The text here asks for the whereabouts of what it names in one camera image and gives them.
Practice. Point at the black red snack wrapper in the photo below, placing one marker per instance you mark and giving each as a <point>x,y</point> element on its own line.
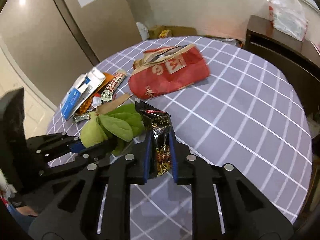
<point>157,157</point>

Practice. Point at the small silver foil wrapper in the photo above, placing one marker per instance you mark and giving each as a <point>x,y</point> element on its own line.
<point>86,116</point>

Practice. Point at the dark wooden cabinet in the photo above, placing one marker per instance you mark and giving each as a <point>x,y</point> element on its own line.
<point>297,60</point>

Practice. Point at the purple checkered tablecloth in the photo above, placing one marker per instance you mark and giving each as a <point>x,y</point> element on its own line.
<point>245,113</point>

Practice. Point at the orange foil snack bag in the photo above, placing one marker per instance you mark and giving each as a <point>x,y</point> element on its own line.
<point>100,87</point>

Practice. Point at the blue white medicine box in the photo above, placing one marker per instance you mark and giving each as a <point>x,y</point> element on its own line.
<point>83,87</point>

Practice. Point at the brown paper scrap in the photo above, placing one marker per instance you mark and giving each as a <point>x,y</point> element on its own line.
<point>112,105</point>

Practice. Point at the red white checkered wrapper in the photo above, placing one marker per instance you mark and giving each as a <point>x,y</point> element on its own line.
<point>108,92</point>

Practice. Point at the red paper fast-food bag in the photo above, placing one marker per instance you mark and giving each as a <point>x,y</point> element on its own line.
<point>167,69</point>

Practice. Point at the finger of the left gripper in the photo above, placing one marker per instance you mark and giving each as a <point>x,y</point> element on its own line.
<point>85,156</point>
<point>55,144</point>

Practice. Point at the open cardboard box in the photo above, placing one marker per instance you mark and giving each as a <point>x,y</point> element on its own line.
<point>164,31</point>

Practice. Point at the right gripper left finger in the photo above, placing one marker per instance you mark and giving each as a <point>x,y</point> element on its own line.
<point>92,204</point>

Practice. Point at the green lettuce leaves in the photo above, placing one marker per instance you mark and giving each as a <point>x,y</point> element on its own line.
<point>122,125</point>

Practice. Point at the white plastic bag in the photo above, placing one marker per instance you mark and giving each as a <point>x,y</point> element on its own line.
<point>289,17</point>

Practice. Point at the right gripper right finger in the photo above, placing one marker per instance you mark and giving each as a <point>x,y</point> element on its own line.
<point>225,204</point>

